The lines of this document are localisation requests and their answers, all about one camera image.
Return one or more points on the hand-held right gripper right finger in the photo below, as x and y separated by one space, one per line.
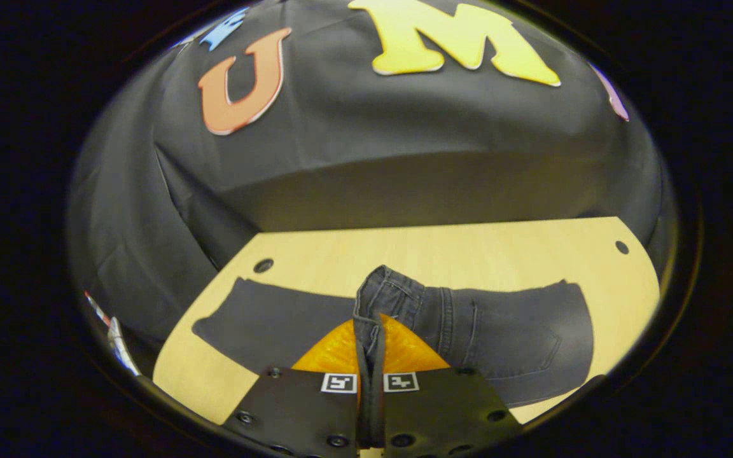
443 407

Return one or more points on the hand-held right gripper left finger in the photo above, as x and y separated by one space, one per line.
296 407

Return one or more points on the dark grey jeans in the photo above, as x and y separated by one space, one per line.
506 331

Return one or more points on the white and red object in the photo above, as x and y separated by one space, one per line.
118 346

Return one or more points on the black backdrop cloth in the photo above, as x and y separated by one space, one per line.
404 146

